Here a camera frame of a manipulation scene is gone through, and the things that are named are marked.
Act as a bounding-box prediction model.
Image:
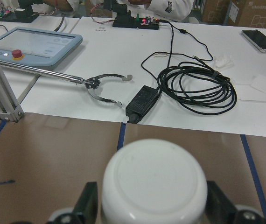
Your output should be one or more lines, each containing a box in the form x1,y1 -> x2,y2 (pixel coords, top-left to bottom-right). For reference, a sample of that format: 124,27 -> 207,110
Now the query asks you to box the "coiled black cable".
157,62 -> 238,116

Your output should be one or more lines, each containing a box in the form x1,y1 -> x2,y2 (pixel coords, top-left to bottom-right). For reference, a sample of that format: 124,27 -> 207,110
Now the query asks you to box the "black smartphone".
241,29 -> 266,53

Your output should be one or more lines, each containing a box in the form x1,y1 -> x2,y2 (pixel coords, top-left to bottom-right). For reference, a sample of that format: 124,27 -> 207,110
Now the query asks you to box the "black power adapter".
126,85 -> 159,124

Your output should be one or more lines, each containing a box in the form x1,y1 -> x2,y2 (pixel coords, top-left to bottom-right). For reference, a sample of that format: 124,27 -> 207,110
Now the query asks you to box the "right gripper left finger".
73,182 -> 98,219

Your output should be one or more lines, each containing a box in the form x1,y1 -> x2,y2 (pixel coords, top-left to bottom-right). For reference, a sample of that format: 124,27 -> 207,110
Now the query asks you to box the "cardboard box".
226,0 -> 266,28

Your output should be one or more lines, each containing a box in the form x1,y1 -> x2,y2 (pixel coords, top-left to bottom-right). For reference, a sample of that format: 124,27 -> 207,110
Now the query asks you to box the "white ikea cup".
101,139 -> 207,224

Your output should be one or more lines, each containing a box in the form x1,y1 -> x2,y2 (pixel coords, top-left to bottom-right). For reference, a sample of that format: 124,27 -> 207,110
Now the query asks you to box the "person in white shirt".
43,0 -> 194,22

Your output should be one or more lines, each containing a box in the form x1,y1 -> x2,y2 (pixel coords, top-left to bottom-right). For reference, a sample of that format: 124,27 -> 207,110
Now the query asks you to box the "black electronics board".
112,14 -> 159,30

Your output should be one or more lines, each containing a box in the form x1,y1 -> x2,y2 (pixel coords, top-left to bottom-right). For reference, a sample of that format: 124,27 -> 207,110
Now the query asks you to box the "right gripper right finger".
206,181 -> 237,222

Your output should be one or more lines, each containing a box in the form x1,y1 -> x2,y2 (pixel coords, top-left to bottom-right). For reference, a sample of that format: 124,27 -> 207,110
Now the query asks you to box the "reacher grabber tool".
0,60 -> 133,107

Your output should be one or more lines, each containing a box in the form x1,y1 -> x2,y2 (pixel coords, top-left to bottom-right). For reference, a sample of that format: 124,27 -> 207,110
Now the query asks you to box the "teach pendant tablet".
0,27 -> 83,70

